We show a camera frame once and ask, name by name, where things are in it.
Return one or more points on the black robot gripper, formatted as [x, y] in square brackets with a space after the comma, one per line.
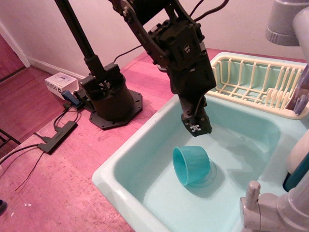
[189, 70]

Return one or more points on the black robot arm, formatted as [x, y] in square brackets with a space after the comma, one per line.
[141, 16]

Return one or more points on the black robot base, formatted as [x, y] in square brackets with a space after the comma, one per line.
[112, 104]

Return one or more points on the teal plastic cup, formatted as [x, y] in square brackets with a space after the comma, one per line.
[191, 165]

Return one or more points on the light teal toy sink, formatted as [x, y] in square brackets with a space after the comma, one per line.
[169, 177]

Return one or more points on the cream dish drying rack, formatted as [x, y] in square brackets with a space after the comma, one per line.
[264, 84]

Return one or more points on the lavender utensil in rack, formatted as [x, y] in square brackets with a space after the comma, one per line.
[301, 94]

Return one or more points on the white and teal bottle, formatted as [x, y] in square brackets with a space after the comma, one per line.
[297, 163]

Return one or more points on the grey toy faucet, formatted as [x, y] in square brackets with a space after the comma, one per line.
[288, 25]

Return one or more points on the black usb hub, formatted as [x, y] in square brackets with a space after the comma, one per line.
[51, 144]

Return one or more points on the white cardboard box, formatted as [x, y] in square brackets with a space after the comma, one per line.
[59, 82]

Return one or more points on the blue clamp handle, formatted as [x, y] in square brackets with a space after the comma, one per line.
[72, 99]

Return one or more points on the black chair frame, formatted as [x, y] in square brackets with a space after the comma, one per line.
[5, 138]

